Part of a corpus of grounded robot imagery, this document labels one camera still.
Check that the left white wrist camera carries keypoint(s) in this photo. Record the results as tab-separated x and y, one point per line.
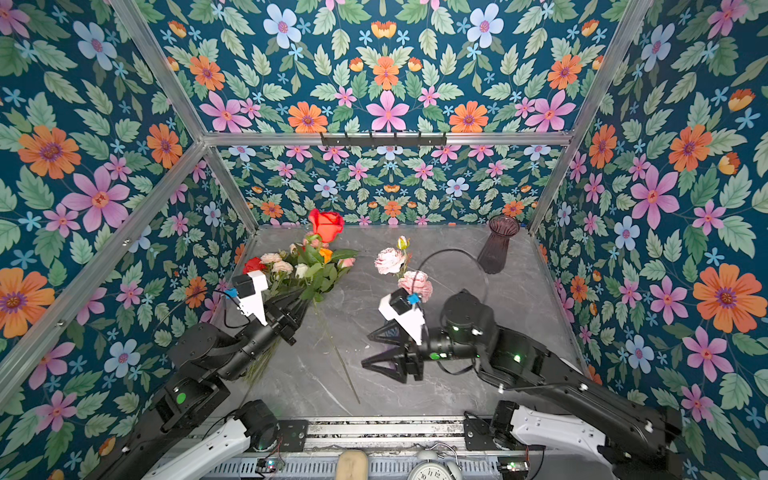
249	289

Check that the white alarm clock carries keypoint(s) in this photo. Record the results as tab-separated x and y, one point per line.
431	467

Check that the dark purple glass vase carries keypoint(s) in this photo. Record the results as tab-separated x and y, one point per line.
493	255

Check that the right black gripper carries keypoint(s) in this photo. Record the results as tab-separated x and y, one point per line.
411	354

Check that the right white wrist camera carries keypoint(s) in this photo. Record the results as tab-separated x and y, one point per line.
405	309

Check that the black hook rail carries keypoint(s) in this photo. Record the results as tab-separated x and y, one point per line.
371	140

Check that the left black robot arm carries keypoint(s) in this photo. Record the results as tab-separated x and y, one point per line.
205	358

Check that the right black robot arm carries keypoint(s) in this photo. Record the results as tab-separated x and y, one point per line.
632	439

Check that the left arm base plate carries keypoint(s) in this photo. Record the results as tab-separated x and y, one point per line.
284	436

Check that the aluminium mounting rail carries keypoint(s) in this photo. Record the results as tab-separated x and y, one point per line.
393	435

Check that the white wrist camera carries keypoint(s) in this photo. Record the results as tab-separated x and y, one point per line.
249	289
405	309

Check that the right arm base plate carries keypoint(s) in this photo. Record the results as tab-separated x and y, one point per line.
481	435

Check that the pink peony flower stem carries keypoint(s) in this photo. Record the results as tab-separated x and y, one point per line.
395	261

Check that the mixed flower bunch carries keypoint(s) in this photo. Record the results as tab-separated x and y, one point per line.
279	268

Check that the beige wooden handle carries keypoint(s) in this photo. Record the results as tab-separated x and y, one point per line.
352	465

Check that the red rose stem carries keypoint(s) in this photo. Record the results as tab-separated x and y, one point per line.
319	265

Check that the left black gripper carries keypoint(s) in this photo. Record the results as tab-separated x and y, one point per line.
281	317

